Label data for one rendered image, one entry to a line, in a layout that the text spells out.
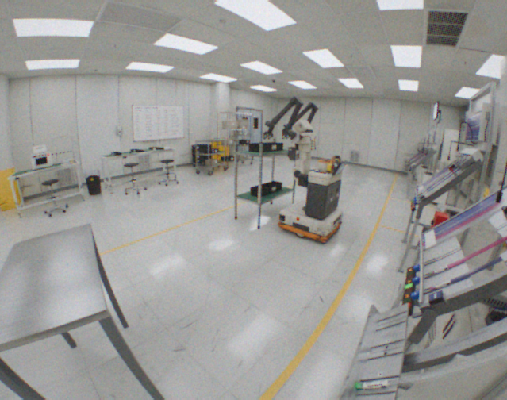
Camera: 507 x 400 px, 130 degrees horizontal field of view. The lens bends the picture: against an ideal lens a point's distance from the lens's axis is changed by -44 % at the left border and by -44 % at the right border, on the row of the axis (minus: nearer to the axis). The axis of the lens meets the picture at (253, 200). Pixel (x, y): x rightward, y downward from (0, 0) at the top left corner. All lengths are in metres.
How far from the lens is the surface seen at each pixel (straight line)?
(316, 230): 2.44
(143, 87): 6.98
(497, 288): 0.87
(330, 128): 10.09
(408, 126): 9.51
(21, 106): 6.54
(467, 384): 1.23
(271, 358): 1.42
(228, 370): 1.38
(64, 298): 0.78
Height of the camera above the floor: 1.24
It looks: 19 degrees down
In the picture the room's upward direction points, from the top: 1 degrees clockwise
